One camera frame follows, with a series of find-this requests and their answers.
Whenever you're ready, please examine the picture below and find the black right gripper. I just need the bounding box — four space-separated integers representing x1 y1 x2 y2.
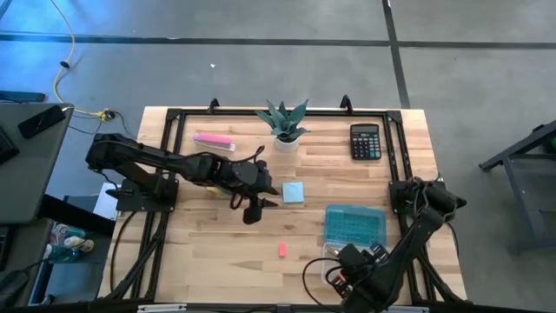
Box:
329 243 373 302

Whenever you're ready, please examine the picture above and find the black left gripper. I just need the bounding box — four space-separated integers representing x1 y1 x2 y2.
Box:
215 160 281 226

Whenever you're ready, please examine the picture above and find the blue sticky note pad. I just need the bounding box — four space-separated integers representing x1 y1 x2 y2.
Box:
281 181 305 205

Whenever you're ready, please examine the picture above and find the teal lid clear pencil box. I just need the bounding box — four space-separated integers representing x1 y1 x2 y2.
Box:
320 203 388 286

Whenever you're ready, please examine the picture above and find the white plant pot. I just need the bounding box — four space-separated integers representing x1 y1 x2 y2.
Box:
274 137 301 153

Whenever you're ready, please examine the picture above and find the pink white stapler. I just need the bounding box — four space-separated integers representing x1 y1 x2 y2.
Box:
192 132 237 153

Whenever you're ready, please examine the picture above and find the green snake plant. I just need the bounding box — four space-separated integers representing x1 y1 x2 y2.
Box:
255 98 310 143

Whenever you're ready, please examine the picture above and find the black desk calculator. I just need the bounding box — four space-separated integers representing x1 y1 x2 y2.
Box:
349 123 382 161

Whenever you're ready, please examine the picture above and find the bin of assorted bottles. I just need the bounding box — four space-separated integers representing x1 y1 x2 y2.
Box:
41 221 96 264

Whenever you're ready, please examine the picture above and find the black metal side table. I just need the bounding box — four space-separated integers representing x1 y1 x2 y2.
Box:
479 119 556 256

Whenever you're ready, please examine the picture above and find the black side desk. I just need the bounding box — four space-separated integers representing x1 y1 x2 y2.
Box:
0 103 75 225

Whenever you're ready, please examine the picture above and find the black smartphone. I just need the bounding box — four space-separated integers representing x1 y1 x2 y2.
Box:
17 104 67 139

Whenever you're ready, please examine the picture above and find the dark flat bar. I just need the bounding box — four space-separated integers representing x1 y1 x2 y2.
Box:
0 90 47 104

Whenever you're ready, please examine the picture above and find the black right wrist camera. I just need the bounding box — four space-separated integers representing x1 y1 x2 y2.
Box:
368 242 391 263

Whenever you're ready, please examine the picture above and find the black aluminium table frame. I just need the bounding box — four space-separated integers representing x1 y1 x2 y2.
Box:
97 94 469 313

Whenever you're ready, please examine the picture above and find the yellow floor cable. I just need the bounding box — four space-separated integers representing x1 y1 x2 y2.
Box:
49 0 109 119

